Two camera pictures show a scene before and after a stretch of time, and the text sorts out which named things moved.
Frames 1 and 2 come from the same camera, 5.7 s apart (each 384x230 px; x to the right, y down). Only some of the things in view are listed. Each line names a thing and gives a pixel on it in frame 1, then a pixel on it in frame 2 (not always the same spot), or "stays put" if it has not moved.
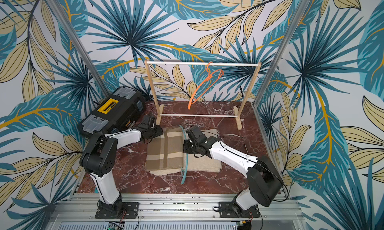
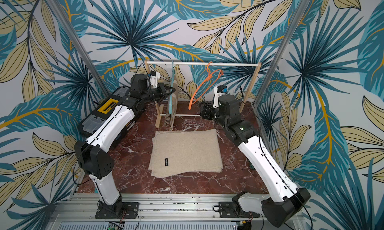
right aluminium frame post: (284, 47) stays put
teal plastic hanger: (186, 163) -> (171, 94)
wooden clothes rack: (238, 111) stays put
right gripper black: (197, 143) -> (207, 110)
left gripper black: (159, 131) -> (163, 91)
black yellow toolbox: (120, 110) stays put
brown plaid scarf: (166, 151) -> (169, 119)
